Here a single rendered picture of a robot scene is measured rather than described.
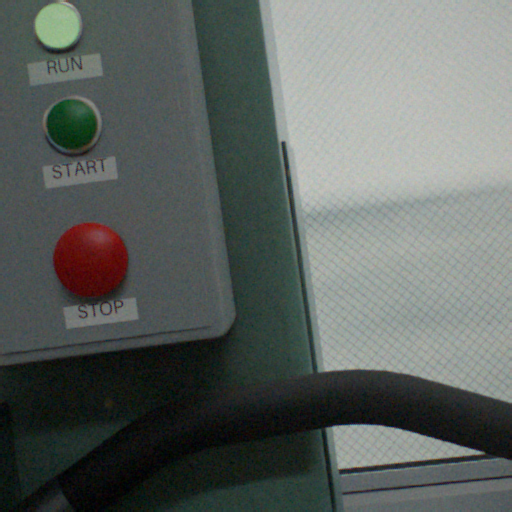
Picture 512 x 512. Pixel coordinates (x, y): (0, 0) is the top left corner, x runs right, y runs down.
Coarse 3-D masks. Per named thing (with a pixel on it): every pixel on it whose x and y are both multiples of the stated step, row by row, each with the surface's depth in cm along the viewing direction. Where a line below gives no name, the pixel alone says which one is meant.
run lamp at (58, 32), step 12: (48, 12) 51; (60, 12) 51; (72, 12) 51; (36, 24) 51; (48, 24) 51; (60, 24) 51; (72, 24) 51; (36, 36) 51; (48, 36) 51; (60, 36) 51; (72, 36) 51; (48, 48) 51; (60, 48) 51
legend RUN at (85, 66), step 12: (48, 60) 52; (60, 60) 52; (72, 60) 52; (84, 60) 52; (96, 60) 52; (36, 72) 52; (48, 72) 52; (60, 72) 52; (72, 72) 52; (84, 72) 52; (96, 72) 52; (36, 84) 52
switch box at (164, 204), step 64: (0, 0) 52; (64, 0) 51; (128, 0) 51; (0, 64) 52; (128, 64) 51; (192, 64) 53; (0, 128) 52; (128, 128) 52; (192, 128) 52; (0, 192) 52; (64, 192) 52; (128, 192) 52; (192, 192) 52; (0, 256) 52; (128, 256) 52; (192, 256) 52; (0, 320) 52; (64, 320) 52; (192, 320) 52
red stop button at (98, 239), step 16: (80, 224) 51; (96, 224) 51; (64, 240) 51; (80, 240) 51; (96, 240) 51; (112, 240) 51; (64, 256) 51; (80, 256) 51; (96, 256) 51; (112, 256) 51; (64, 272) 51; (80, 272) 51; (96, 272) 51; (112, 272) 51; (80, 288) 51; (96, 288) 51; (112, 288) 51
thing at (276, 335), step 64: (192, 0) 57; (256, 0) 58; (256, 64) 57; (256, 128) 57; (256, 192) 58; (256, 256) 58; (256, 320) 58; (0, 384) 59; (64, 384) 59; (128, 384) 58; (192, 384) 58; (64, 448) 59; (256, 448) 58; (320, 448) 59
